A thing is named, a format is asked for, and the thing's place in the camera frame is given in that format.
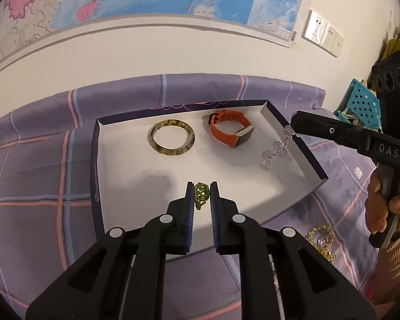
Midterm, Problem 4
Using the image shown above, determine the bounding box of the person's right hand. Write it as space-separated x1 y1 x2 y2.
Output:
366 168 400 235

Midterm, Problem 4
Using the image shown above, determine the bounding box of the white tray with navy rim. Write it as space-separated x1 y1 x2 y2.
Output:
91 99 329 255

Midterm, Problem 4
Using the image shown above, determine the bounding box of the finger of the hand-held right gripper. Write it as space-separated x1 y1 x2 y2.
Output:
291 111 370 152

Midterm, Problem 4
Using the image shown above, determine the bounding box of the gold chain bracelet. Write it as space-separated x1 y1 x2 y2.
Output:
307 226 337 264

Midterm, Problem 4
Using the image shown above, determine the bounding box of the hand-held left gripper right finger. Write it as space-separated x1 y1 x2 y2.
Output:
211 182 377 320

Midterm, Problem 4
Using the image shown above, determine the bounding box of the orange smart watch band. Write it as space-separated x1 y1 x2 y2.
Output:
208 109 254 148

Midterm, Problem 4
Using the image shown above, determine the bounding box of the blue perforated plastic basket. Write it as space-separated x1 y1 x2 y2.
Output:
333 79 382 130

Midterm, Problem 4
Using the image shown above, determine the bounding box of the amber tortoiseshell bangle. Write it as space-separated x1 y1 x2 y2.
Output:
149 119 195 157

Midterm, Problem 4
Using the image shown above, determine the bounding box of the green cluster ring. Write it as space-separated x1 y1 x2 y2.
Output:
194 182 211 211

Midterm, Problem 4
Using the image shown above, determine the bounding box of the clear crystal bead bracelet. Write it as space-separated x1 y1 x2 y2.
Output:
260 125 302 171

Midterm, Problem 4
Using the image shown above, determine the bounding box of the yellow cloth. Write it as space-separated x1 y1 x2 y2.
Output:
383 31 400 61

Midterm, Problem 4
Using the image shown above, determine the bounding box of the white wall socket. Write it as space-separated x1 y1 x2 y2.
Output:
330 33 345 57
302 10 335 52

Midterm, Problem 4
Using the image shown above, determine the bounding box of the purple plaid bedsheet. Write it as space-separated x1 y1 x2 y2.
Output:
0 73 400 320

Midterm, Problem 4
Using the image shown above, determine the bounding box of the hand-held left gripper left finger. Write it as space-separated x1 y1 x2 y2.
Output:
26 182 195 320

